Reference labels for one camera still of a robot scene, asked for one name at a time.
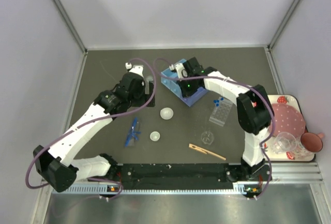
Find blue plastic bin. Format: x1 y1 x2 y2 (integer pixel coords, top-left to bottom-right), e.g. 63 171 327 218
160 58 209 108

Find small glass flask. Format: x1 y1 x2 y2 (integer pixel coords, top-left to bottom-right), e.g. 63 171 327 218
146 76 154 84

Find clear test tube rack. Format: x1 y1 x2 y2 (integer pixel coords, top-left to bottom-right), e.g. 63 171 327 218
209 97 233 127

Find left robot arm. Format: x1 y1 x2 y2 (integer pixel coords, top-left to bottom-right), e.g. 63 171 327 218
33 65 155 192

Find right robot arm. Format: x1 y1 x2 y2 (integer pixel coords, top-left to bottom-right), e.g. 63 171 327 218
172 57 275 181

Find large white evaporating dish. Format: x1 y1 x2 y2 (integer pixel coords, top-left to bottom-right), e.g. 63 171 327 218
160 107 174 120

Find blue safety glasses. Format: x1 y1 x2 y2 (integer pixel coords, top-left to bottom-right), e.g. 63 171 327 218
125 117 141 147

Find small white crucible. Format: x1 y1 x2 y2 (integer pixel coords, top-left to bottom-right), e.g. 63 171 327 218
149 131 160 142

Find glass beaker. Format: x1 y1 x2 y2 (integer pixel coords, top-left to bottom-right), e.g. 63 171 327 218
201 131 214 145

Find wooden test tube clamp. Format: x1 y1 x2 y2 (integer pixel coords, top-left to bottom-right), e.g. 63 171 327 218
188 143 227 161

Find pink plate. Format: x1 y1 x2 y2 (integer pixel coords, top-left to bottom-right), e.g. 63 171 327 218
272 103 306 138

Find strawberry pattern tray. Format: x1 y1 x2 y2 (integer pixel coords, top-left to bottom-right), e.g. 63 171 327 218
264 95 315 162

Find clear plastic cup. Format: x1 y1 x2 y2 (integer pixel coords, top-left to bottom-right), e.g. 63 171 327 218
270 132 297 154

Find clear glass on tray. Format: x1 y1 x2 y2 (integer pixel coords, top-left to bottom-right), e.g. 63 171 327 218
292 141 314 160

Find red funnel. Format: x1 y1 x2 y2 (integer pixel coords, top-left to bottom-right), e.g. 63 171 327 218
300 132 325 153

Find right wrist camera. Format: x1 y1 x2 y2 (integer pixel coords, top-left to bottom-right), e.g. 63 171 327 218
169 63 188 79

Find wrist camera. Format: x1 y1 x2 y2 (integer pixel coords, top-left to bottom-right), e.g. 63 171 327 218
169 63 188 79
125 63 144 77

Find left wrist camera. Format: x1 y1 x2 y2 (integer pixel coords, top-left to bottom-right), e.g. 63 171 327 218
125 63 144 77

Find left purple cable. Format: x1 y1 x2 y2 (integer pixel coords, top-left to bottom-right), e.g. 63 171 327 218
25 58 156 190

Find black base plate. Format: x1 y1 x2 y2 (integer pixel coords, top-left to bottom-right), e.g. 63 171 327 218
87 163 249 190

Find grey cable duct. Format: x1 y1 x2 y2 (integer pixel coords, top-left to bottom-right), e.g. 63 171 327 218
53 184 260 195

